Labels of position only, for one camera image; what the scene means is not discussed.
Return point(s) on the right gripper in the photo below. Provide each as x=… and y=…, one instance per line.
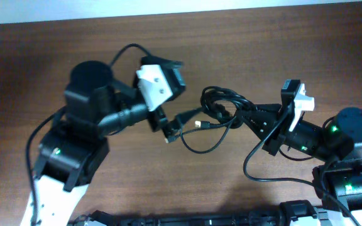
x=263, y=121

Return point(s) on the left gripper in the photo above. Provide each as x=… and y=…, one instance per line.
x=159, y=119

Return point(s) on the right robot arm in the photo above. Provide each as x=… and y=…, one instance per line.
x=337, y=182

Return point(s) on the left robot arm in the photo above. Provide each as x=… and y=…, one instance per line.
x=96, y=107

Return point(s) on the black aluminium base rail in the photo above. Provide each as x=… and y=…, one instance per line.
x=200, y=219

